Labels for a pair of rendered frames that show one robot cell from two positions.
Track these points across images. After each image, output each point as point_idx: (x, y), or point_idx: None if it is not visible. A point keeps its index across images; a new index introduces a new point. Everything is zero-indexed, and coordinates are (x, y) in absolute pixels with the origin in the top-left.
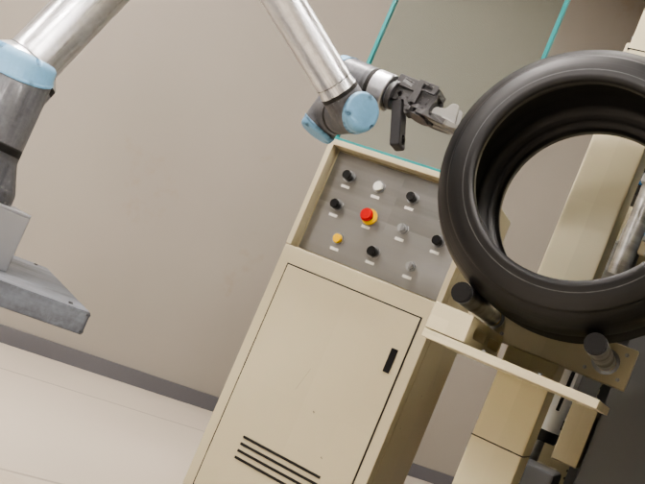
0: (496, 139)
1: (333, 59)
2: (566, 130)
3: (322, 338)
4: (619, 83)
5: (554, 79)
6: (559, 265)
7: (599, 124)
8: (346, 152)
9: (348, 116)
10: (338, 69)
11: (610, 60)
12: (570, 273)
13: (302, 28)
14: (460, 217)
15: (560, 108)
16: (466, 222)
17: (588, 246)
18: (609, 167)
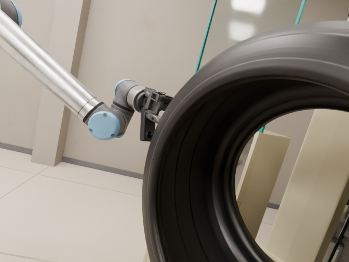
0: (220, 123)
1: (72, 93)
2: (280, 109)
3: None
4: (291, 75)
5: (211, 82)
6: (291, 219)
7: (312, 101)
8: None
9: (91, 132)
10: (77, 100)
11: (278, 43)
12: (301, 227)
13: (43, 78)
14: (146, 228)
15: (270, 91)
16: (149, 236)
17: (318, 206)
18: (335, 133)
